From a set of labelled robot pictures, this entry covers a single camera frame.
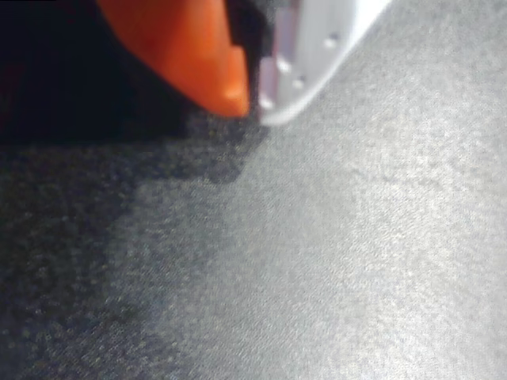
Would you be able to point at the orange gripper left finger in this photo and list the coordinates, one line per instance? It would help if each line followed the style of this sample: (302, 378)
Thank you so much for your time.
(186, 55)

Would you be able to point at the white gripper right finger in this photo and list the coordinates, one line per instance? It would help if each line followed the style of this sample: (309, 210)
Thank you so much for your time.
(301, 67)

